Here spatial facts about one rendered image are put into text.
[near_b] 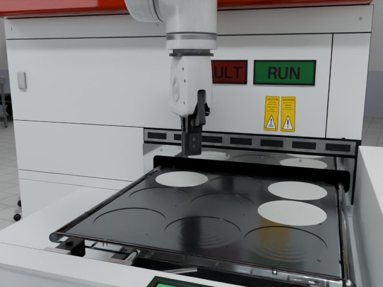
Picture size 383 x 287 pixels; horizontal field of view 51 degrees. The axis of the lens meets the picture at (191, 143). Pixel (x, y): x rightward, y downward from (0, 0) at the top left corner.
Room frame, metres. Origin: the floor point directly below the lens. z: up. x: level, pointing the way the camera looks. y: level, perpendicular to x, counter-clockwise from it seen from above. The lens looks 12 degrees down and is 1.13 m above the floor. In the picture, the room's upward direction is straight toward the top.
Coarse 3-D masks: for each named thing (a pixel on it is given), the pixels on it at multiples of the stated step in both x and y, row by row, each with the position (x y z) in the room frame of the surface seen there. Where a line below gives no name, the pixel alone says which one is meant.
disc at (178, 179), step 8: (160, 176) 0.75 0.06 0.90; (168, 176) 0.75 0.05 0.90; (176, 176) 0.75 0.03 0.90; (184, 176) 0.75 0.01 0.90; (192, 176) 0.75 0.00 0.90; (200, 176) 0.75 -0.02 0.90; (168, 184) 0.70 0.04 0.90; (176, 184) 0.70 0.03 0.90; (184, 184) 0.70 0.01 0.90; (192, 184) 0.70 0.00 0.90
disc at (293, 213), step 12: (264, 204) 0.60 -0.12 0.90; (276, 204) 0.60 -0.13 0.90; (288, 204) 0.60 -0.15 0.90; (300, 204) 0.60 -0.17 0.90; (264, 216) 0.55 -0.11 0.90; (276, 216) 0.55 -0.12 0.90; (288, 216) 0.55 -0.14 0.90; (300, 216) 0.55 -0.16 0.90; (312, 216) 0.55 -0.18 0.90; (324, 216) 0.55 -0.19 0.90
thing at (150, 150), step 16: (144, 144) 0.86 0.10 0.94; (160, 144) 0.85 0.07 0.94; (176, 144) 0.85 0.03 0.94; (144, 160) 0.86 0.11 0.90; (224, 160) 0.81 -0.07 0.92; (240, 160) 0.80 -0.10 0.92; (256, 160) 0.78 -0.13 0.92; (272, 160) 0.77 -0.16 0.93; (288, 160) 0.76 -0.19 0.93; (304, 160) 0.75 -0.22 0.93; (320, 160) 0.75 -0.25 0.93; (336, 160) 0.74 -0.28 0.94; (352, 160) 0.73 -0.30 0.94; (352, 176) 0.73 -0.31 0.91
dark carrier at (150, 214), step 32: (128, 192) 0.65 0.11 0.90; (160, 192) 0.65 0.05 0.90; (192, 192) 0.65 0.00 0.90; (224, 192) 0.65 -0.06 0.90; (256, 192) 0.65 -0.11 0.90; (96, 224) 0.52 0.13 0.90; (128, 224) 0.52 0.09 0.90; (160, 224) 0.52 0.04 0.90; (192, 224) 0.52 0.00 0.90; (224, 224) 0.52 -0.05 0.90; (256, 224) 0.52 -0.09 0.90; (320, 224) 0.52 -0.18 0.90; (224, 256) 0.43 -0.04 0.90; (256, 256) 0.43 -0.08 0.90; (288, 256) 0.43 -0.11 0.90; (320, 256) 0.43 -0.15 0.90
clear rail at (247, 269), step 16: (64, 240) 0.47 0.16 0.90; (96, 240) 0.46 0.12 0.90; (144, 256) 0.44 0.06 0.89; (160, 256) 0.43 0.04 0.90; (176, 256) 0.42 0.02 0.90; (192, 256) 0.42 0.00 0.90; (240, 272) 0.40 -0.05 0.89; (256, 272) 0.39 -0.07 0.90; (272, 272) 0.39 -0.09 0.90; (288, 272) 0.39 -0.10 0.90; (304, 272) 0.39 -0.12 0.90
